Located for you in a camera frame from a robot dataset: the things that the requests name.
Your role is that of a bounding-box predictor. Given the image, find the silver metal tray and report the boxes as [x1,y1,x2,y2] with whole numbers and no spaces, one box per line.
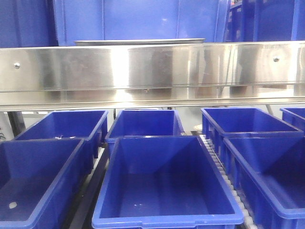
[74,38,206,46]

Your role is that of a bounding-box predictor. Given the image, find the rear centre blue bin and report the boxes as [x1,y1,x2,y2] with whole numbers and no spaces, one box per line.
[105,109,184,154]

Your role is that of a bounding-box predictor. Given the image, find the blue bin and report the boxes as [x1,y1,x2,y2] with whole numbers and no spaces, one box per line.
[0,139,92,229]
[201,107,304,157]
[14,110,108,158]
[105,109,184,154]
[91,136,244,229]
[224,136,305,229]
[280,107,305,132]

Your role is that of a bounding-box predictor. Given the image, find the rear left blue bin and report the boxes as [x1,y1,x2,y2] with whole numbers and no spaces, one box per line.
[14,110,108,158]

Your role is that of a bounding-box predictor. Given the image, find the rear right blue bin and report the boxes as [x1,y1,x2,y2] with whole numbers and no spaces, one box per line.
[201,107,304,157]

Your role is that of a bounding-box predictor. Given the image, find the front centre blue bin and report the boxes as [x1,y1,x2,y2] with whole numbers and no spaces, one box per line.
[91,136,244,229]

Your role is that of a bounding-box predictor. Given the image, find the large blue plastic crate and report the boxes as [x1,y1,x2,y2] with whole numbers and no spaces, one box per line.
[53,0,231,46]

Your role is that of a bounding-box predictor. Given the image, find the front left blue bin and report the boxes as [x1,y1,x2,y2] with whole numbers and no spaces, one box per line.
[0,139,92,229]

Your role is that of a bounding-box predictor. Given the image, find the front right blue bin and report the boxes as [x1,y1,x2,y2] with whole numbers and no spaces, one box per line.
[224,136,305,229]

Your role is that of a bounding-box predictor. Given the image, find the upper right blue crate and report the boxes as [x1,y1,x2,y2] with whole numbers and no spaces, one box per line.
[224,0,305,42]

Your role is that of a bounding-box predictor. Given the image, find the far right blue bin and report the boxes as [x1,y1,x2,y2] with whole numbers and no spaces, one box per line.
[280,107,305,132]

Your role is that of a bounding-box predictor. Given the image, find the white roller track lower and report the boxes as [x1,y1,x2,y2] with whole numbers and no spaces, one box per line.
[199,135,258,229]

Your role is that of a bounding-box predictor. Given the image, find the left blue plastic crate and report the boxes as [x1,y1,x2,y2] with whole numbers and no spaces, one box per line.
[0,0,58,48]

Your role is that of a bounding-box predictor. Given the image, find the stainless steel front rail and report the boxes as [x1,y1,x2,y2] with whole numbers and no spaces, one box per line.
[0,41,305,111]

